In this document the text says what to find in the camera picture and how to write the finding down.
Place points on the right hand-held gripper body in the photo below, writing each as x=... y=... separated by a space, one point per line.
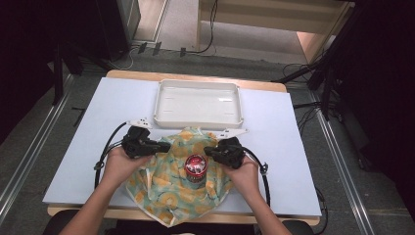
x=233 y=151

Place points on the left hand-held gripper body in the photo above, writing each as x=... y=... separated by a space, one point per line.
x=137 y=143

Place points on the red can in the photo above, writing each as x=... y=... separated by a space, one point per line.
x=195 y=168

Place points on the green orange-print cloth bag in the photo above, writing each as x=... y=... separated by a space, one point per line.
x=169 y=192

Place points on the white plastic tray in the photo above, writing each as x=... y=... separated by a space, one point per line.
x=202 y=103

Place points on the person's right hand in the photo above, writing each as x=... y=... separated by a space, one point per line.
x=246 y=179

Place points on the person's left hand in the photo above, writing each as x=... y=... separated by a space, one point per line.
x=119 y=169

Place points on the white board table cover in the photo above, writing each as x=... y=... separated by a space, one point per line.
x=124 y=94

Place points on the wooden table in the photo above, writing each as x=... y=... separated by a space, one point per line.
x=137 y=75

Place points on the person's dark-clothed legs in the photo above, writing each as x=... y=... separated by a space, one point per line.
x=215 y=230

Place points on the black metal stand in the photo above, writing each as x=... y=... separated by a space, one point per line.
x=58 y=71
x=326 y=68

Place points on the dark cabinet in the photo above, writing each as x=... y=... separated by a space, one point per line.
x=120 y=23

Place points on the small black floor bracket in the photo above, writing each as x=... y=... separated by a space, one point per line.
x=79 y=114

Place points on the metal floor rail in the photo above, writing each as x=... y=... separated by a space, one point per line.
x=342 y=169
x=29 y=153

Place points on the light wooden desk frame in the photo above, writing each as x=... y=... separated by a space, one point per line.
x=261 y=16

